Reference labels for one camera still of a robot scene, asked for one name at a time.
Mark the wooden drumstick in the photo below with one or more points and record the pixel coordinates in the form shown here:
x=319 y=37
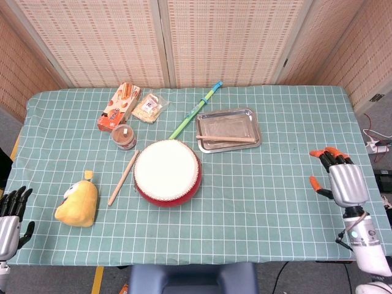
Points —
x=123 y=178
x=226 y=138

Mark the bamboo folding screen panel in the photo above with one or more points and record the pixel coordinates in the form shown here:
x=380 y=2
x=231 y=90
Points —
x=232 y=43
x=101 y=43
x=18 y=67
x=352 y=46

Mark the red drum white skin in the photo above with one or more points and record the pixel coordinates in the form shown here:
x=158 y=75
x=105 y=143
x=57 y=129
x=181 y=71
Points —
x=167 y=171

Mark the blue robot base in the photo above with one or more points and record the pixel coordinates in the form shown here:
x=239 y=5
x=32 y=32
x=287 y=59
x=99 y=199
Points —
x=193 y=280

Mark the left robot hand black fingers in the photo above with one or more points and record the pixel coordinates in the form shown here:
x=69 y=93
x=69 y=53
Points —
x=7 y=235

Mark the black box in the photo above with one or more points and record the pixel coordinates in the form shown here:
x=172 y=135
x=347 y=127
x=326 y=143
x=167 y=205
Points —
x=384 y=180

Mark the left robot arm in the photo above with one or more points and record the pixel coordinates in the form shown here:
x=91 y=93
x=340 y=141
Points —
x=3 y=271

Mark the rectangular metal tray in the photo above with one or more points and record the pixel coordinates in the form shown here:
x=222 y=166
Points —
x=229 y=122

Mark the green checkered tablecloth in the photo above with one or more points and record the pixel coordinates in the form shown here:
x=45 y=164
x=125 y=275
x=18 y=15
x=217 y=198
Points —
x=260 y=220

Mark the green blue toy flute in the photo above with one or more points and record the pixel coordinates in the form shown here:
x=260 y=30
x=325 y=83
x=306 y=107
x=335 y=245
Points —
x=196 y=110

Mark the yellow floor tape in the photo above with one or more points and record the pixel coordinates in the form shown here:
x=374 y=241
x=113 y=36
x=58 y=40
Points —
x=98 y=280

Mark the yellow plush toy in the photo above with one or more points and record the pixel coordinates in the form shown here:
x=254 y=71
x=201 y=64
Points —
x=78 y=205

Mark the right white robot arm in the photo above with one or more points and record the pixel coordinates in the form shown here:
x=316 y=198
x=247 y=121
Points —
x=367 y=254

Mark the round brown plastic jar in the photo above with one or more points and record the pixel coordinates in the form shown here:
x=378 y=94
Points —
x=124 y=136

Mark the clear snack bag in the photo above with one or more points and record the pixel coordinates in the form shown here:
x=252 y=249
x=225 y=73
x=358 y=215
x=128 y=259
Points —
x=148 y=107

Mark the white power strip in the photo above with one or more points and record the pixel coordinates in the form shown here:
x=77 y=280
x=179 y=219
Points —
x=378 y=147

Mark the orange biscuit box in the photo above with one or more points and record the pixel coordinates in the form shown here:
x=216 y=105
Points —
x=118 y=107

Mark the black object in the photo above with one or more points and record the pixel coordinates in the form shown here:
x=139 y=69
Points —
x=4 y=168

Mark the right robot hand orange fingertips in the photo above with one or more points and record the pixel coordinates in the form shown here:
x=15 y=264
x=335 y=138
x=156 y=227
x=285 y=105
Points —
x=347 y=183

